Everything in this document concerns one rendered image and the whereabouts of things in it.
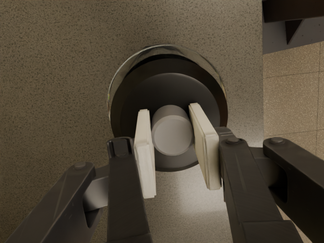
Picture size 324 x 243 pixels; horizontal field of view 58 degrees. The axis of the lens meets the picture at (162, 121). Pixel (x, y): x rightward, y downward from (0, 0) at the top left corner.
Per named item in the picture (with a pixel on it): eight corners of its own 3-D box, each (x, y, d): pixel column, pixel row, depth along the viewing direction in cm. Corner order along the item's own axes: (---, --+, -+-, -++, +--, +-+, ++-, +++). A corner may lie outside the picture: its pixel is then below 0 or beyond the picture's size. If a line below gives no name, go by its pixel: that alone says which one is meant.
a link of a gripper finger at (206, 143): (203, 136, 14) (219, 134, 14) (188, 103, 21) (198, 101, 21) (208, 192, 15) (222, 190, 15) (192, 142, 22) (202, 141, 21)
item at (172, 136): (123, 166, 26) (113, 208, 20) (105, 63, 24) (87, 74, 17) (224, 154, 26) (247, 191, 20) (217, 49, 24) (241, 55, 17)
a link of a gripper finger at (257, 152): (226, 163, 13) (296, 155, 12) (207, 127, 17) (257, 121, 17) (228, 194, 13) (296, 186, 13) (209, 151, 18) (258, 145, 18)
